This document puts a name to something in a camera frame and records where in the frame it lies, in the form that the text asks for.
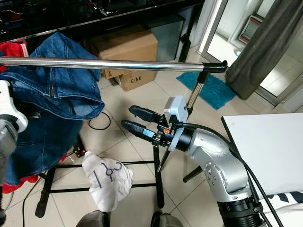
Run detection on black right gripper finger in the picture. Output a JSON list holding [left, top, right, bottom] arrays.
[[122, 119, 160, 140], [129, 105, 165, 123]]

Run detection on blue denim jeans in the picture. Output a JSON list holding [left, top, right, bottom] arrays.
[[2, 32, 105, 186]]

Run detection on small cardboard box black print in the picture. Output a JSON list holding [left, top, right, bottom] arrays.
[[117, 70, 158, 92]]

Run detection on white printed crumpled bag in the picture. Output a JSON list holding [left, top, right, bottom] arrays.
[[81, 151, 134, 212]]

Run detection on black red power strip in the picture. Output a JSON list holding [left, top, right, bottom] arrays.
[[73, 144, 87, 158]]

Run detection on teal towel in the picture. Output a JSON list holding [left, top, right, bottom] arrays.
[[189, 72, 237, 110]]

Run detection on plain cardboard box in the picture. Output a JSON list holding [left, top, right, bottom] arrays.
[[92, 28, 159, 79]]

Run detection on black desk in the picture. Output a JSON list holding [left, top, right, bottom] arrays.
[[0, 0, 206, 55]]

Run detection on aluminium glass sliding door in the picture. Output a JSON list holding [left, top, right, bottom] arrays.
[[194, 0, 303, 107]]

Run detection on grey tied curtain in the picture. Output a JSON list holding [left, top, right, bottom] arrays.
[[225, 0, 295, 100]]

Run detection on grey box red trim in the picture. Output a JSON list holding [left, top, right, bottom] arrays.
[[239, 14, 265, 44]]

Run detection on black floor cable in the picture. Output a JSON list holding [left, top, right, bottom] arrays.
[[88, 111, 112, 131]]

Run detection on black rack base frame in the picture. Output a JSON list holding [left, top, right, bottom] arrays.
[[36, 71, 211, 218]]

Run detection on chrome clothes rail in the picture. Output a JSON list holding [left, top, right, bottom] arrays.
[[0, 57, 228, 73]]

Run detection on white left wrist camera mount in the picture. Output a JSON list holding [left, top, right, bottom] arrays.
[[0, 80, 29, 133]]

